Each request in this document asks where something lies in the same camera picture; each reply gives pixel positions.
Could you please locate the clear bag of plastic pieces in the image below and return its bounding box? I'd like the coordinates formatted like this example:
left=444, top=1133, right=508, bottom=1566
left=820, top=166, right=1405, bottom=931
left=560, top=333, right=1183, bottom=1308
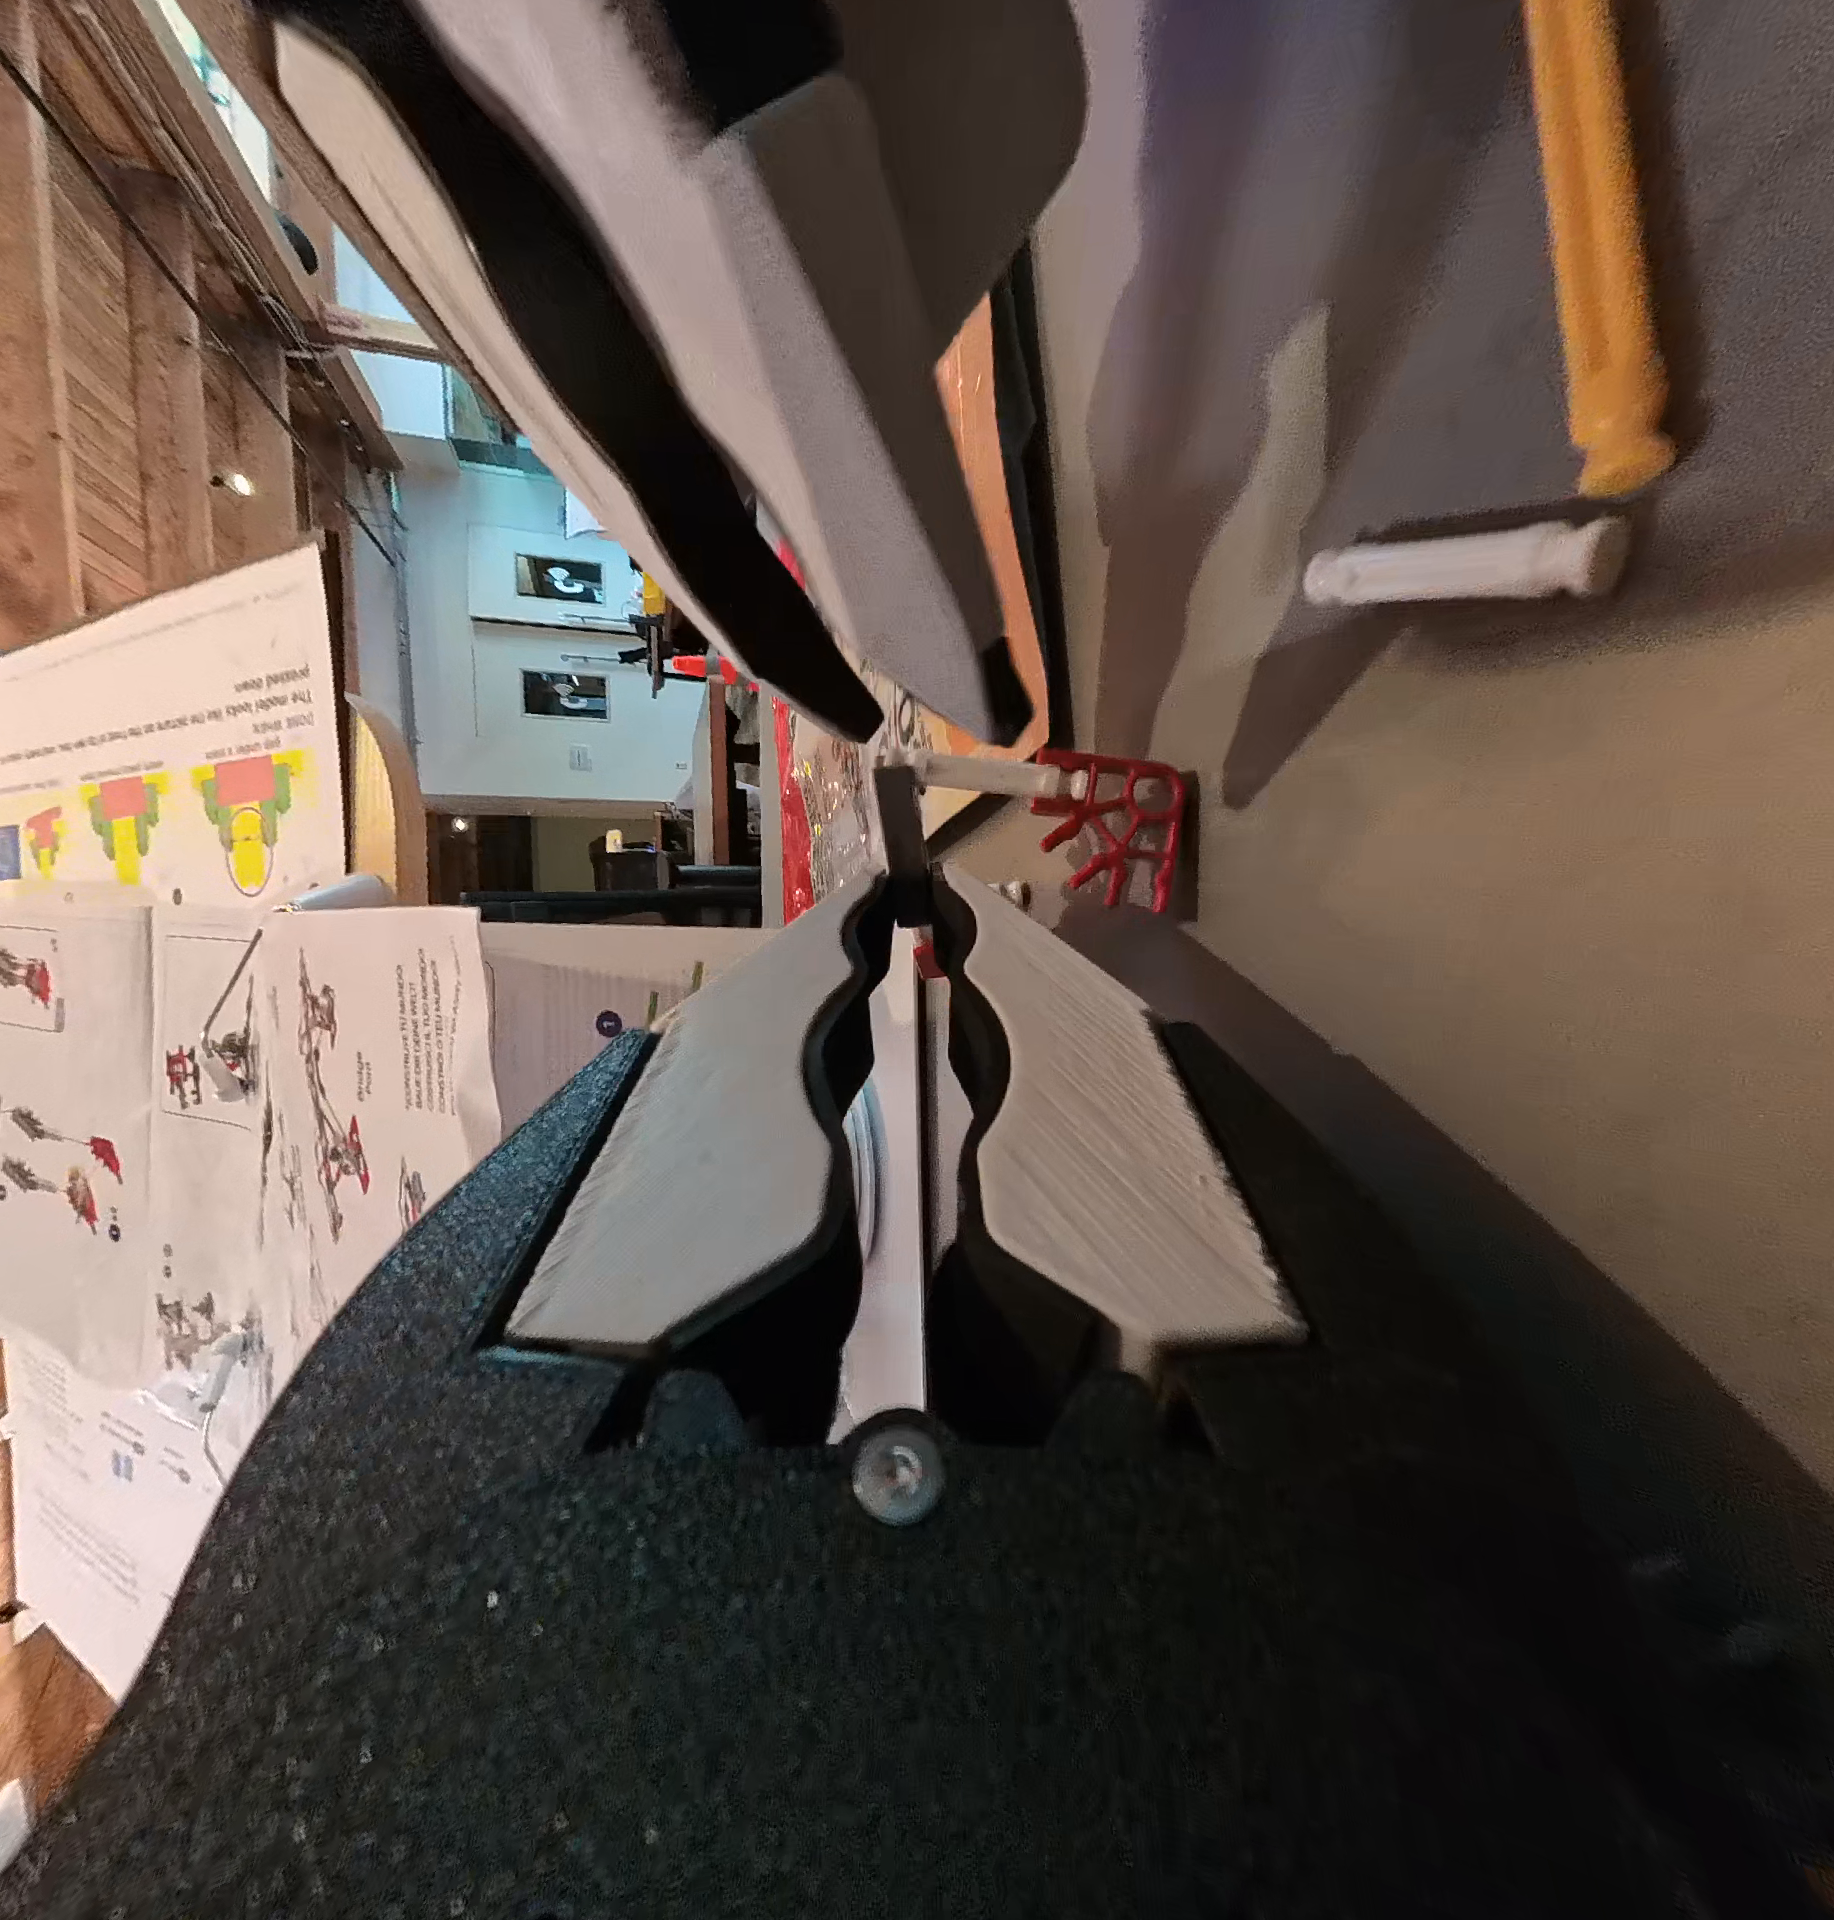
left=766, top=683, right=878, bottom=921

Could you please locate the short white plastic rod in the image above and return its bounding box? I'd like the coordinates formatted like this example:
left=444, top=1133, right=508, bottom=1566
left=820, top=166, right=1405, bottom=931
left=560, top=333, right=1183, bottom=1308
left=1300, top=513, right=1632, bottom=606

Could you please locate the model overview paper sheet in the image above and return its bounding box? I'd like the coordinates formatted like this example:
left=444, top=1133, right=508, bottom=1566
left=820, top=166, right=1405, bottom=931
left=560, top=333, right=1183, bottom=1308
left=0, top=896, right=502, bottom=1706

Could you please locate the round wooden board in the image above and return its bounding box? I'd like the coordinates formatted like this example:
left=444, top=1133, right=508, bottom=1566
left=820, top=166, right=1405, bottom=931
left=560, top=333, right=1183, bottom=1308
left=343, top=691, right=430, bottom=911

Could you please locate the printed instruction card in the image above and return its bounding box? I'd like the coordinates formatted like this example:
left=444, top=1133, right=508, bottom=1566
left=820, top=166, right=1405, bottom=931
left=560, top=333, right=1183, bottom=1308
left=0, top=541, right=348, bottom=911

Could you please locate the red plastic fan connector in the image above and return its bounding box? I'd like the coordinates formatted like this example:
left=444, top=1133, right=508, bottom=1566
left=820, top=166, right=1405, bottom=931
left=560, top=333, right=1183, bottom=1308
left=1028, top=752, right=1195, bottom=912

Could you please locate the orange toy set box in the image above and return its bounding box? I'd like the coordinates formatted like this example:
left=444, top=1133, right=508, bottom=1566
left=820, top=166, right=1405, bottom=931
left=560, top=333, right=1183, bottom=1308
left=933, top=300, right=1074, bottom=840

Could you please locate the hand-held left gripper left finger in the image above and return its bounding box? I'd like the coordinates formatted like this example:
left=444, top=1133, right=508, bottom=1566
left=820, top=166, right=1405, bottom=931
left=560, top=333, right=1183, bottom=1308
left=506, top=870, right=893, bottom=1360

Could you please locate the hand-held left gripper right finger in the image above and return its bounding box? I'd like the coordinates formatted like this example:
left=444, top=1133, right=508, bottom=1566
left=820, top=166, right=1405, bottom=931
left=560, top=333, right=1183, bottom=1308
left=933, top=862, right=1311, bottom=1360

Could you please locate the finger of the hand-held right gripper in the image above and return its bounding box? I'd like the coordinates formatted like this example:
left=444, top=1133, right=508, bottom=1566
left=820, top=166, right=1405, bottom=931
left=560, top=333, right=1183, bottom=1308
left=405, top=0, right=1092, bottom=749
left=268, top=20, right=887, bottom=744

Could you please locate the white booklet with purple dot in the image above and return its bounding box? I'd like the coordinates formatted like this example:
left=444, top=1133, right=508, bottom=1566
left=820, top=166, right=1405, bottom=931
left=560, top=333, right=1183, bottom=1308
left=480, top=921, right=777, bottom=1142

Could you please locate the long yellow plastic rod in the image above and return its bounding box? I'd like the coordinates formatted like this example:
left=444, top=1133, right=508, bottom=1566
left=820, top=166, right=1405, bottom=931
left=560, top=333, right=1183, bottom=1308
left=1524, top=0, right=1677, bottom=496

